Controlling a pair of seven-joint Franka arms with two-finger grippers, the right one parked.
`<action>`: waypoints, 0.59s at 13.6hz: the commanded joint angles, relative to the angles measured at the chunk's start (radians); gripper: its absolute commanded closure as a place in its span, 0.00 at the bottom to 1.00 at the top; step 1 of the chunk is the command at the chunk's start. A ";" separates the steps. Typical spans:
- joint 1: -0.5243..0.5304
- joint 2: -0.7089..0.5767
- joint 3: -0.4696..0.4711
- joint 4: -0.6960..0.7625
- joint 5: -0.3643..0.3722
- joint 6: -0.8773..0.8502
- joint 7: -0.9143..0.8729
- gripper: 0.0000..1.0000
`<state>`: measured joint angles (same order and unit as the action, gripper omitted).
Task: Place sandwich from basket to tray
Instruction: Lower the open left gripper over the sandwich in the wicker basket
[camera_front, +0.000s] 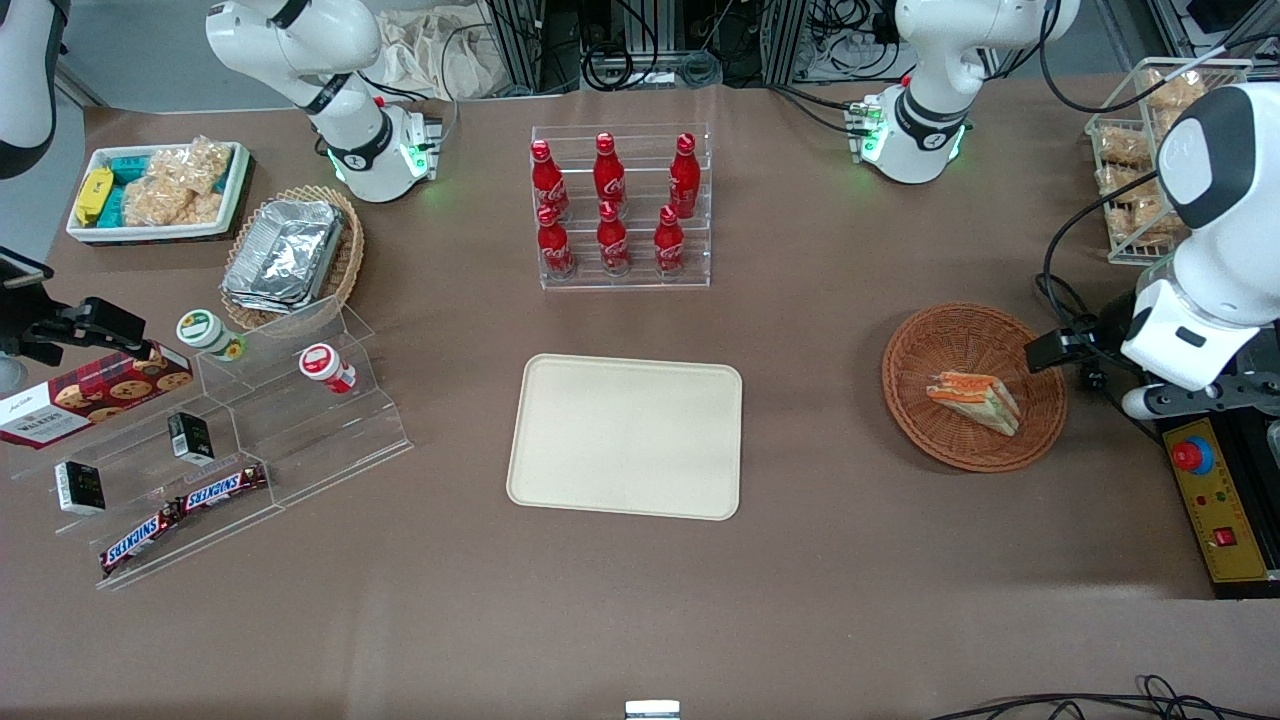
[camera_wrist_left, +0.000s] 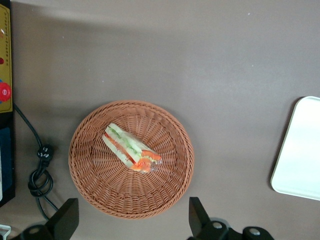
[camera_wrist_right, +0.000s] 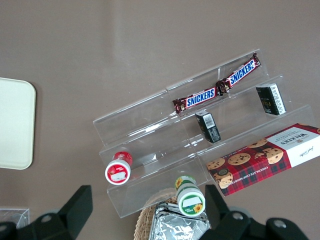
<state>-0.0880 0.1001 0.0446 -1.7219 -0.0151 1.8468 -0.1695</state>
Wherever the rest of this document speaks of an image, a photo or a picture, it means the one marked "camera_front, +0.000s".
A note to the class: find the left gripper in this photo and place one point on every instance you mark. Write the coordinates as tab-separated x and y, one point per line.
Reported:
1108	330

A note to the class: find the triangular sandwich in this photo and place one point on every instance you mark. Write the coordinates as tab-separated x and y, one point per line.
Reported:
975	400

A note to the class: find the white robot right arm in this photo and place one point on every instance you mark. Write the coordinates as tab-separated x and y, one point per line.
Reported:
335	90

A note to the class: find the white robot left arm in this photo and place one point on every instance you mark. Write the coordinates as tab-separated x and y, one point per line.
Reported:
1225	220

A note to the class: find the round brown wicker basket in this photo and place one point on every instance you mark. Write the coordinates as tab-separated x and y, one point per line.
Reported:
950	340

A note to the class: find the oval light wicker basket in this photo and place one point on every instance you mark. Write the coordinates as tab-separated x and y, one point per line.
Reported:
348	250

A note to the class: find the beige rectangular tray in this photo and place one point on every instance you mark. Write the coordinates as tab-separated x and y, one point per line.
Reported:
625	435

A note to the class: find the red Walkers cookie box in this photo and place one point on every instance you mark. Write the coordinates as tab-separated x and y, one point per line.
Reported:
90	395

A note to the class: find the yellow snack packet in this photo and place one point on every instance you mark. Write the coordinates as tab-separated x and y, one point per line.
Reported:
93	195

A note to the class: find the green lid white cup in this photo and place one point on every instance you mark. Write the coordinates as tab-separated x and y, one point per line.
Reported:
205	332

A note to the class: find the clear bag rice crackers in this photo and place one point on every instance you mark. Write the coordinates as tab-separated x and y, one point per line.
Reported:
165	208
195	165

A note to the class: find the bagged fried snack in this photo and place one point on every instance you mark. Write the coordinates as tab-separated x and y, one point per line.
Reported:
1172	90
1135	210
1122	145

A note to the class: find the small black carton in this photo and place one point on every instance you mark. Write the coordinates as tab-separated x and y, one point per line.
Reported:
190	438
80	488

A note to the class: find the teal snack packet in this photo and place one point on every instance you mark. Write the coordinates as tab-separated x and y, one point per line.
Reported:
128	163

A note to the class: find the red emergency stop button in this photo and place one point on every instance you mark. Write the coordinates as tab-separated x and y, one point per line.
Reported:
1192	455

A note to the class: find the white rectangular snack bin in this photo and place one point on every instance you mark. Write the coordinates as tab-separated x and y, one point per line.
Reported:
235	195

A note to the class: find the stack of foil containers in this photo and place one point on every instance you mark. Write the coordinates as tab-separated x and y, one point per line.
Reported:
285	255

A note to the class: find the Snickers chocolate bar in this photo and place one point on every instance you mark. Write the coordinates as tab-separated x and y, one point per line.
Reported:
140	540
222	488

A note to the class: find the black yellow control box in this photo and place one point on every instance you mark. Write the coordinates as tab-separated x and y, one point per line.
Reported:
1225	500

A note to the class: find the clear acrylic step stand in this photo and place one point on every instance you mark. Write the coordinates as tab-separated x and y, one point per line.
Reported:
300	430

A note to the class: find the red lid white cup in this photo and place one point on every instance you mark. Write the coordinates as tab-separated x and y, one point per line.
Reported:
325	367

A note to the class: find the beige cloth bag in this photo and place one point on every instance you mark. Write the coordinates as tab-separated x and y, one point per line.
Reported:
430	55

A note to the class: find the red cola bottle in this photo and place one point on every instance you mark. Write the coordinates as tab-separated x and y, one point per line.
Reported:
612	242
684	175
547	180
609	170
555	245
669	245

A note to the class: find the clear acrylic bottle rack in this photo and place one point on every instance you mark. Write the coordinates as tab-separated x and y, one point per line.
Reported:
620	280

